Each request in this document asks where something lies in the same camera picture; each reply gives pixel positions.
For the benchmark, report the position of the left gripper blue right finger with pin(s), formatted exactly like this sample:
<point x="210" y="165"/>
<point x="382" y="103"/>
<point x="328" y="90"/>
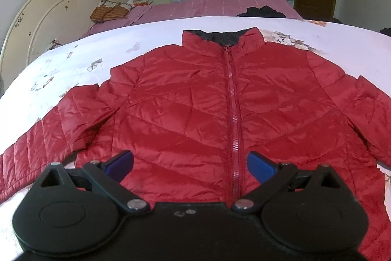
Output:
<point x="269" y="173"/>

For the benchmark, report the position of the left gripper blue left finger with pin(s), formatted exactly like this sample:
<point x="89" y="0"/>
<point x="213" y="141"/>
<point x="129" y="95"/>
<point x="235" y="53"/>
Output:
<point x="111" y="172"/>

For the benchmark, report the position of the red quilted puffer jacket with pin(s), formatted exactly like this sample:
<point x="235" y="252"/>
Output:
<point x="191" y="114"/>

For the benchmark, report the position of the white floral bed sheet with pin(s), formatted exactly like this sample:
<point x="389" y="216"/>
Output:
<point x="316" y="216"/>

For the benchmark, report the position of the black garment on bed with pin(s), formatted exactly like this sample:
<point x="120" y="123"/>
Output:
<point x="263" y="12"/>

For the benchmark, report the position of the orange patterned pillow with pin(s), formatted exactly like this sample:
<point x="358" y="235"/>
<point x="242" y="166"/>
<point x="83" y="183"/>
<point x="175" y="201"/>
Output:
<point x="108" y="10"/>

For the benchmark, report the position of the cream arched headboard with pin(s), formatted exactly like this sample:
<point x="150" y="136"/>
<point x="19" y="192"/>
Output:
<point x="37" y="27"/>

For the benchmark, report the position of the pink checked bed cover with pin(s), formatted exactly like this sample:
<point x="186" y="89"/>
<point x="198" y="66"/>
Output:
<point x="192" y="8"/>

